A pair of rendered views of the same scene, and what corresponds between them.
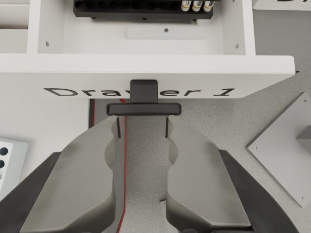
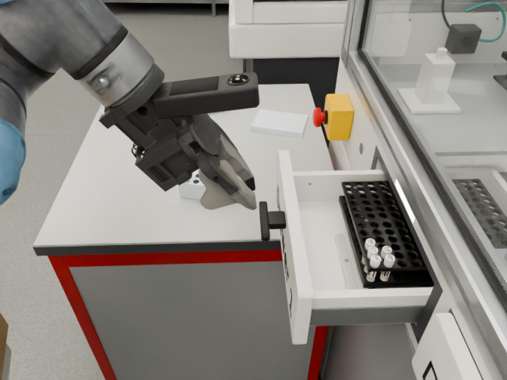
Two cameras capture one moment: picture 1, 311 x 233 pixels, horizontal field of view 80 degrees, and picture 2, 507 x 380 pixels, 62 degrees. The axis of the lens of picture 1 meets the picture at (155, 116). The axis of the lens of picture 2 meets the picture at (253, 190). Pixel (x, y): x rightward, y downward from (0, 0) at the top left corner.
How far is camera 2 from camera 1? 49 cm
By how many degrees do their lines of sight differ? 52
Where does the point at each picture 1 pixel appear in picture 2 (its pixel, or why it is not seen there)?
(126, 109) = (262, 208)
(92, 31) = (336, 217)
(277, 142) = not seen: outside the picture
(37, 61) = (287, 167)
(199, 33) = (351, 286)
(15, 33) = not seen: hidden behind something
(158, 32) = (343, 255)
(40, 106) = (272, 208)
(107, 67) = (287, 192)
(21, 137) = not seen: hidden behind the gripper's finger
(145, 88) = (278, 217)
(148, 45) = (332, 253)
